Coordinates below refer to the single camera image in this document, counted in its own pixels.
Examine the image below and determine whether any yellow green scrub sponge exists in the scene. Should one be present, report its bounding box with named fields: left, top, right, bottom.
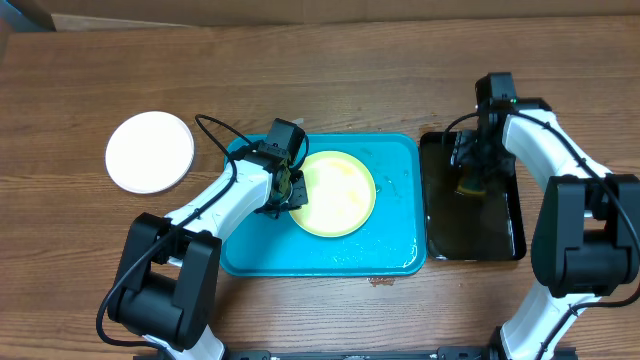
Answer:
left=456, top=175, right=486, bottom=196

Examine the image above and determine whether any light green plate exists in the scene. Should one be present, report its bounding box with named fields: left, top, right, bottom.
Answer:
left=290, top=151, right=376, bottom=238

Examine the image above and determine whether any white plate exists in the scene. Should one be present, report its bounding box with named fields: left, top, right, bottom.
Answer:
left=105, top=111, right=195, bottom=194

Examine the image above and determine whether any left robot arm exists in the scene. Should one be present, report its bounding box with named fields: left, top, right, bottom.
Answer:
left=96, top=139, right=309, bottom=359

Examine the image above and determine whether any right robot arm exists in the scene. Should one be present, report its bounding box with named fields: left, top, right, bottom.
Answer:
left=454, top=98, right=639, bottom=359

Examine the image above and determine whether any black rectangular water tray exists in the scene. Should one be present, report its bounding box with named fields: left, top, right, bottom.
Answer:
left=419, top=132, right=527, bottom=261

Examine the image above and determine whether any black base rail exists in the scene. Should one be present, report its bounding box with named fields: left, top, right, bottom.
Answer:
left=219, top=345, right=579, bottom=360

